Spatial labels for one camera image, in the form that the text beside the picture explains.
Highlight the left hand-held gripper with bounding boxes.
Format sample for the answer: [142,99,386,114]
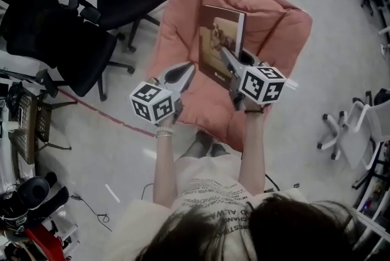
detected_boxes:
[129,60,196,127]

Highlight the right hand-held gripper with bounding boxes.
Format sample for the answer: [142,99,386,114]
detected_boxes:
[219,46,288,111]

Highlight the dog picture book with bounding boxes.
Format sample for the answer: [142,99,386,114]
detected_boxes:
[197,4,247,91]

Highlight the pink cushion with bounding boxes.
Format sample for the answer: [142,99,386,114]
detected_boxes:
[151,0,314,153]

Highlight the person's left forearm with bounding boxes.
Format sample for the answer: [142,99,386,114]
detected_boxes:
[152,118,180,209]

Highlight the person's right forearm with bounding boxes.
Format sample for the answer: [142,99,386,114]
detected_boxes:
[236,104,266,197]

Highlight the person's legs in black tights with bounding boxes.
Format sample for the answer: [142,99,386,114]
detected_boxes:
[185,129,233,160]

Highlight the white printed shirt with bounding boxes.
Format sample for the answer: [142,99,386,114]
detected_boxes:
[112,152,309,261]

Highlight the white stick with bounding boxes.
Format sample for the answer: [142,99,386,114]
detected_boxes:
[104,183,121,204]

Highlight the white office chair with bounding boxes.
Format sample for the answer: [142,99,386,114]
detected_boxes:
[316,98,390,170]

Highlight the wooden perforated board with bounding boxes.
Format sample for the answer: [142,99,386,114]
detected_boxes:
[8,88,53,165]

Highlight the black helmet headset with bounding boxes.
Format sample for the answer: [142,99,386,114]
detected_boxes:
[15,175,70,226]

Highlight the red plastic object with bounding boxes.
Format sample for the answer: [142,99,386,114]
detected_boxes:
[23,227,67,261]

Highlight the pearl bead bracelet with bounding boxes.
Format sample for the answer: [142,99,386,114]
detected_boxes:
[155,126,176,138]

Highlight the thick black cable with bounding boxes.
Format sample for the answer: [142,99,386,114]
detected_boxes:
[263,173,280,191]

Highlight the thin black floor cable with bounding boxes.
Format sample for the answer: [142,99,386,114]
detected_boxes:
[68,182,155,224]

